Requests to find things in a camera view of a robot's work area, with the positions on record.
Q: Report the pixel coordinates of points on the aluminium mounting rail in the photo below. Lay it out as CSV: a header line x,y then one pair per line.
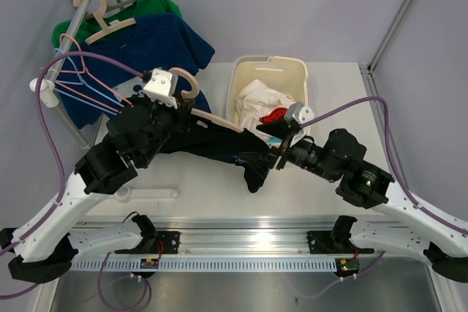
x,y
243,237

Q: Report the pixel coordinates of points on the beige wooden hanger front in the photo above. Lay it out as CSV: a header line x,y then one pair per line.
x,y
193,92

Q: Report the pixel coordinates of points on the grey metal clothes rail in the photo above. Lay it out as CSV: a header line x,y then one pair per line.
x,y
44,85

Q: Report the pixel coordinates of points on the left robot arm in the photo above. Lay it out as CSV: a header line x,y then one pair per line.
x,y
45,248

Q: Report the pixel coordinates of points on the cream plastic laundry basket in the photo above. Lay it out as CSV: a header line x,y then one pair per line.
x,y
286,75

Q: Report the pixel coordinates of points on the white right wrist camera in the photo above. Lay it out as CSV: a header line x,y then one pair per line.
x,y
298,116

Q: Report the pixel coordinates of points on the white slotted cable duct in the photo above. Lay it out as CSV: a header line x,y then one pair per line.
x,y
212,265

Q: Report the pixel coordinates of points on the beige wooden hanger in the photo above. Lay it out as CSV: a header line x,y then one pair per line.
x,y
104,7
193,92
107,29

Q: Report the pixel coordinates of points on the beige wooden hanger middle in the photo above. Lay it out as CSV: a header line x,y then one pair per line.
x,y
107,29

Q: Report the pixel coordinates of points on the black t shirt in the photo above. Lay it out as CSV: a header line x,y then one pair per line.
x,y
218,143

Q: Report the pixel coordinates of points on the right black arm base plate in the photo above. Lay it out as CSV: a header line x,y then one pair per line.
x,y
322,242

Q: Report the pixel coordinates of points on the light blue t shirt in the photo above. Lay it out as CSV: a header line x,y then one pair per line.
x,y
273,141

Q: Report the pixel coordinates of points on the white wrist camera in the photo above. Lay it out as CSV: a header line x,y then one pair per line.
x,y
161,87
298,116

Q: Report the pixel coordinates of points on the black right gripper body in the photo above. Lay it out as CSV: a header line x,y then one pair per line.
x,y
287,154

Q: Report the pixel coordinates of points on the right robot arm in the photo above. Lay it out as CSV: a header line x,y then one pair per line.
x,y
424,233

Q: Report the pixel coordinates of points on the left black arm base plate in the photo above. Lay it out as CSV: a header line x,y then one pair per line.
x,y
167,243

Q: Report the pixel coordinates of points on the navy blue t shirt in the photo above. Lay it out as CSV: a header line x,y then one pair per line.
x,y
179,46

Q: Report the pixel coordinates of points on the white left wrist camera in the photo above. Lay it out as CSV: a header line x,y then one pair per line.
x,y
161,87

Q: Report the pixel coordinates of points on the blue wire hanger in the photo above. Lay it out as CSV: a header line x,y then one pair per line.
x,y
82,82

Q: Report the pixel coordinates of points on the aluminium frame post right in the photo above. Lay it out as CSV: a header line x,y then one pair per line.
x,y
395,24

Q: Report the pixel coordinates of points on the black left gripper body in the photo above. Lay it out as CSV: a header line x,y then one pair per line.
x,y
168,119

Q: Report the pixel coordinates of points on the beige wooden hanger rear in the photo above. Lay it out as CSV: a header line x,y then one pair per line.
x,y
104,7

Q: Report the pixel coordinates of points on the green t shirt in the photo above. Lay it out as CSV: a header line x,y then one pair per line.
x,y
152,18

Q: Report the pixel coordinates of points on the white red print t shirt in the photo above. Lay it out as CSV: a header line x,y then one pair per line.
x,y
258,104

